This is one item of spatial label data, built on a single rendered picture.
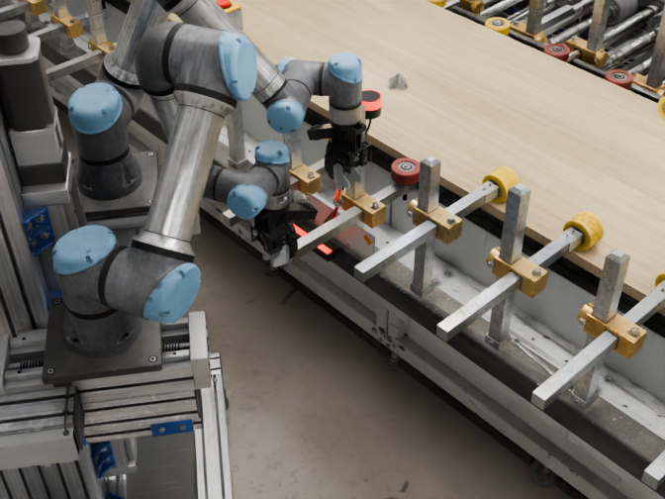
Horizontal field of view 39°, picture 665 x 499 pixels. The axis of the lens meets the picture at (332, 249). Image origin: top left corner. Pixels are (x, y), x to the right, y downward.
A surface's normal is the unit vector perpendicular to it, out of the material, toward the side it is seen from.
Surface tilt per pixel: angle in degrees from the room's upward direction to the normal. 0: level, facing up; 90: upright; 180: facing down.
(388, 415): 0
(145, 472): 0
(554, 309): 90
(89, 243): 7
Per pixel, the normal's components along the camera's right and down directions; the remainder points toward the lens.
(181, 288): 0.88, 0.36
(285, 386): -0.01, -0.76
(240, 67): 0.95, 0.11
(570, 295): -0.73, 0.45
